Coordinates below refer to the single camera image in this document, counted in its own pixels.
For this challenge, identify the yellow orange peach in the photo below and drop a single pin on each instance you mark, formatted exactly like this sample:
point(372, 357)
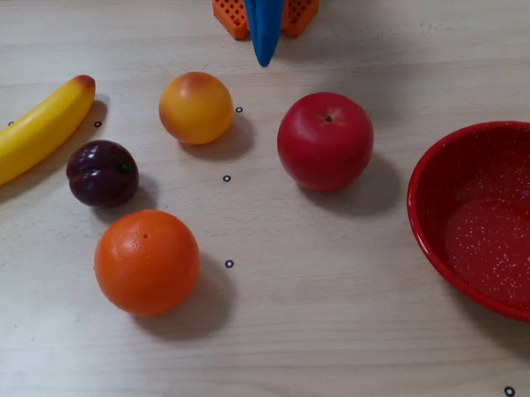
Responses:
point(195, 108)

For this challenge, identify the red apple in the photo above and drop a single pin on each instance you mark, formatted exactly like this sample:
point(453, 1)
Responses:
point(325, 142)

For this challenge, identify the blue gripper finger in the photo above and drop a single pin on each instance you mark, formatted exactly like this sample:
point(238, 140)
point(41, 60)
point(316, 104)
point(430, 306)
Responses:
point(266, 20)

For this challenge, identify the red speckled bowl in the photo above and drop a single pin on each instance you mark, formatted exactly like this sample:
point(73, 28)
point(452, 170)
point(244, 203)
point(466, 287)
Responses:
point(489, 235)

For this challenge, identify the dark purple plum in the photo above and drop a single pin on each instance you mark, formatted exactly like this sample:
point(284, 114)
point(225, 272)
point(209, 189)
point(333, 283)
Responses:
point(101, 173)

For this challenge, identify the yellow banana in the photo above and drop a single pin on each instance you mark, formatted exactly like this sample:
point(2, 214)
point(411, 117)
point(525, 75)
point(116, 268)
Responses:
point(30, 135)

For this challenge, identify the orange robot base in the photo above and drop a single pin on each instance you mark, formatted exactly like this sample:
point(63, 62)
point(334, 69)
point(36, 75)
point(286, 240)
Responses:
point(233, 15)

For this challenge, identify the orange fruit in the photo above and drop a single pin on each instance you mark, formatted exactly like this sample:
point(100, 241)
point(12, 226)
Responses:
point(147, 262)

